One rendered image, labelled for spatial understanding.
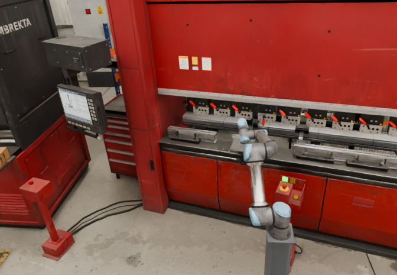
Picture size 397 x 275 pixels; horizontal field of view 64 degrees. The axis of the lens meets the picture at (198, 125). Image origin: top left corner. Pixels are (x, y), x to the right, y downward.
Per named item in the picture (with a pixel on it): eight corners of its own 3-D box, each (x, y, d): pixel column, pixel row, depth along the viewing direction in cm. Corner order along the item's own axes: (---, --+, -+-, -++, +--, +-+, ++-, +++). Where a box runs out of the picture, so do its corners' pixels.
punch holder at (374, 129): (358, 132, 250) (363, 113, 242) (358, 128, 257) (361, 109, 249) (380, 135, 245) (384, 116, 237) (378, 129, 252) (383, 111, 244)
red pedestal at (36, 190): (41, 255, 307) (13, 188, 268) (59, 236, 328) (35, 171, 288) (58, 261, 301) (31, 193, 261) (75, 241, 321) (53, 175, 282)
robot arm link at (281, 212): (292, 227, 208) (294, 212, 202) (272, 229, 208) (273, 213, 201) (286, 214, 219) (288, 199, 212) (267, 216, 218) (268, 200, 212)
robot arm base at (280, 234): (292, 241, 210) (293, 230, 206) (269, 240, 212) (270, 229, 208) (289, 224, 224) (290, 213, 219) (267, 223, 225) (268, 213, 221)
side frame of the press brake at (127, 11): (143, 210, 355) (102, -14, 246) (174, 167, 424) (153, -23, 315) (163, 214, 347) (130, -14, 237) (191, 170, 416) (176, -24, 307)
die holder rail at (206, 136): (168, 136, 322) (167, 128, 317) (171, 133, 326) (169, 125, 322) (215, 143, 305) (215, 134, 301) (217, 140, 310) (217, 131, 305)
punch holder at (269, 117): (257, 120, 276) (258, 103, 269) (259, 116, 283) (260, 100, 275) (275, 123, 271) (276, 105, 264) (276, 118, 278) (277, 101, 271)
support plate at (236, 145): (229, 149, 272) (229, 149, 272) (237, 135, 294) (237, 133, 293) (250, 153, 266) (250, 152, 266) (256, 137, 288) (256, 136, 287)
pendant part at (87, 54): (67, 134, 290) (39, 41, 250) (88, 123, 308) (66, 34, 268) (105, 148, 265) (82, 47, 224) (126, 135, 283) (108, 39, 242)
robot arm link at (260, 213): (275, 226, 203) (266, 141, 212) (252, 227, 203) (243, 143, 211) (271, 223, 215) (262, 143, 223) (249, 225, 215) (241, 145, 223)
